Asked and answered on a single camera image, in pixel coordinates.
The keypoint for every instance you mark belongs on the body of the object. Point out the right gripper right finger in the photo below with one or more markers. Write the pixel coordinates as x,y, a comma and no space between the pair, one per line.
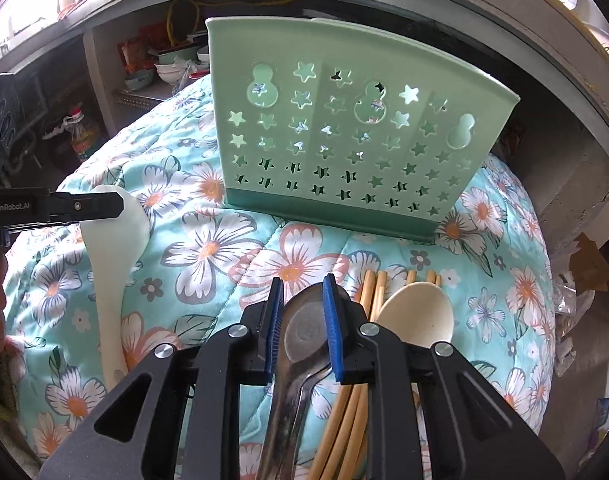
348,350

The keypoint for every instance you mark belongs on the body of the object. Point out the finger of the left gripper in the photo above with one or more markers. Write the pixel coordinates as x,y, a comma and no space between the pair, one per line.
69,208

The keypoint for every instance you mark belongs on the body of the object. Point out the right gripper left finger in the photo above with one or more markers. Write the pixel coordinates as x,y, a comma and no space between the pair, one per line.
263,321

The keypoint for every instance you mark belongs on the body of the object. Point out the metal spoon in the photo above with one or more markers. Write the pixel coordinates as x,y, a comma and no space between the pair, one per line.
303,359

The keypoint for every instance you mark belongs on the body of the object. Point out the beige plastic spoon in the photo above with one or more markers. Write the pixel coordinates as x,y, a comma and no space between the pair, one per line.
419,312

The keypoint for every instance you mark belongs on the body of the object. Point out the oil bottle under counter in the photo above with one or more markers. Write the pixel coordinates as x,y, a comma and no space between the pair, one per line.
85,135

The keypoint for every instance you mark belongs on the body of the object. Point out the floral quilted cloth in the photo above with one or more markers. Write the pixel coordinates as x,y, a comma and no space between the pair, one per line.
205,263

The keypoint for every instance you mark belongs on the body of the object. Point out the stacked bowls on shelf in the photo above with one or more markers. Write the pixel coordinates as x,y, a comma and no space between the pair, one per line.
171,66

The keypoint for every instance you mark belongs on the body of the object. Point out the green plastic utensil holder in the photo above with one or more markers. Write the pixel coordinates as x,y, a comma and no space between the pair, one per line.
346,125

